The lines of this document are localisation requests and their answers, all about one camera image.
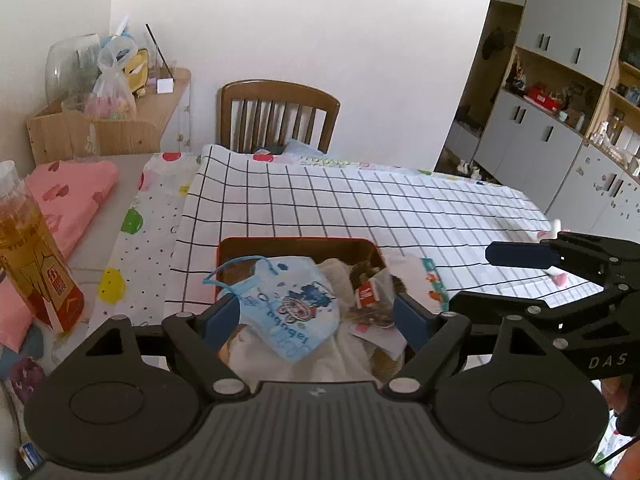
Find thin black stick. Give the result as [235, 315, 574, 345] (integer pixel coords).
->
[145, 23, 173, 81]

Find white teal paper box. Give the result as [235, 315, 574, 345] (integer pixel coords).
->
[390, 255, 451, 306]

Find yellow toy clock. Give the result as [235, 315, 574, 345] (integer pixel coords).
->
[125, 47, 151, 91]

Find wooden chair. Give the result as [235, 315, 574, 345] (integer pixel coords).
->
[220, 80, 342, 155]

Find tea bag red label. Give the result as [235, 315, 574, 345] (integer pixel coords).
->
[347, 267, 401, 328]

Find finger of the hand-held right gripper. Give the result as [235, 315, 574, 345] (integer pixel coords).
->
[486, 232, 640, 286]
[449, 280, 621, 333]

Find light blue chair cushion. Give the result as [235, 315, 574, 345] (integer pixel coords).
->
[282, 139, 323, 158]

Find wooden side cabinet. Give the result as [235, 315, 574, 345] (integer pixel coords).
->
[135, 67, 193, 153]

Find grey wooden wall cabinet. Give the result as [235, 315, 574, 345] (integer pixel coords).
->
[435, 0, 640, 241]

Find red tin box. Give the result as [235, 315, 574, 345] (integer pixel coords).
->
[215, 237, 416, 378]

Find yellow drink bottle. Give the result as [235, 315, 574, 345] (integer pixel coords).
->
[0, 160, 85, 333]

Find white towel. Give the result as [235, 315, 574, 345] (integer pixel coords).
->
[227, 317, 388, 386]

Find dark hanging hat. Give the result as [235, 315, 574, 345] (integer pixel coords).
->
[482, 27, 507, 58]

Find clear plastic bag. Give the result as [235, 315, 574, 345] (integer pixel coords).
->
[85, 40, 140, 121]

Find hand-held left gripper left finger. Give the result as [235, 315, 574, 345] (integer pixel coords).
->
[70, 292, 251, 403]

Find blue printed face mask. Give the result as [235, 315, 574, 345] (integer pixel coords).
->
[202, 256, 341, 363]

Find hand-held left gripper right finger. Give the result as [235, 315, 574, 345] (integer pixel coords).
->
[382, 292, 576, 403]

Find cardboard box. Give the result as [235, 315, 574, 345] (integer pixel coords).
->
[26, 110, 161, 166]

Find white pink plush rabbit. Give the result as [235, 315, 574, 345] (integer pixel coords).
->
[536, 219, 568, 283]

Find person's right hand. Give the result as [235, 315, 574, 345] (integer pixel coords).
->
[600, 377, 632, 413]

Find folded pink cloth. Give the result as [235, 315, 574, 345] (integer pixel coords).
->
[0, 159, 120, 353]

